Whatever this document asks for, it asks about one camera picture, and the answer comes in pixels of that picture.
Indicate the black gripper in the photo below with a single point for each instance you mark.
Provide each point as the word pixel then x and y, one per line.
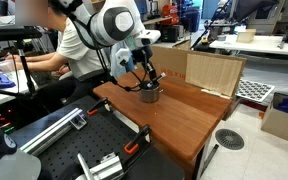
pixel 143 56

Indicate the black and white marker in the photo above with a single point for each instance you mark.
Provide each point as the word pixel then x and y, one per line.
pixel 157 79

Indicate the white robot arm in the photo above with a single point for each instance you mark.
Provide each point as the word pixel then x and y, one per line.
pixel 117 21

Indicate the silver metal pot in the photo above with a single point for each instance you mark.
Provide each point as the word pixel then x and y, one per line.
pixel 149 92

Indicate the seated person white shirt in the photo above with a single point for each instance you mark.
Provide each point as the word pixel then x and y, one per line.
pixel 84 63

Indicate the black orange clamp far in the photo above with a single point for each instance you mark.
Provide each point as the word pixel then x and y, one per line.
pixel 94 109

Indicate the black orange clamp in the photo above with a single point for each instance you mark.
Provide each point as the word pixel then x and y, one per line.
pixel 94 109
pixel 131 147

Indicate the brown cardboard sheet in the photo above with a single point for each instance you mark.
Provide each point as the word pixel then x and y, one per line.
pixel 214 72

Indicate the black perforated breadboard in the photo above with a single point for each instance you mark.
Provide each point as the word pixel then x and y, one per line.
pixel 105 133

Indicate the black orange clamp near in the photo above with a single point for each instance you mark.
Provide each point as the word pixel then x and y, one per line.
pixel 131 147

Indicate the white perforated tray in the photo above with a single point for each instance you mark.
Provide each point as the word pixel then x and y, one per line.
pixel 254 91

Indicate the round floor drain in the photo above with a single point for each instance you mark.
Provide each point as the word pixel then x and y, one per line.
pixel 229 139

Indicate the white table right background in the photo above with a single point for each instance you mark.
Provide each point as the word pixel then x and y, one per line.
pixel 260 44

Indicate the cardboard box on floor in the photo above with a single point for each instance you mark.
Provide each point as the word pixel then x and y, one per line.
pixel 275 119

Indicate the aluminium rail near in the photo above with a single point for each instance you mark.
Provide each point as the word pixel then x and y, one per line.
pixel 109 168

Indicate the aluminium rail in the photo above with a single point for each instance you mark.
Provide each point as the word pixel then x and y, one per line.
pixel 75 119
pixel 109 168

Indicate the aluminium rail far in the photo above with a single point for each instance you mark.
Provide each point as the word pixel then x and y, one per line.
pixel 75 119

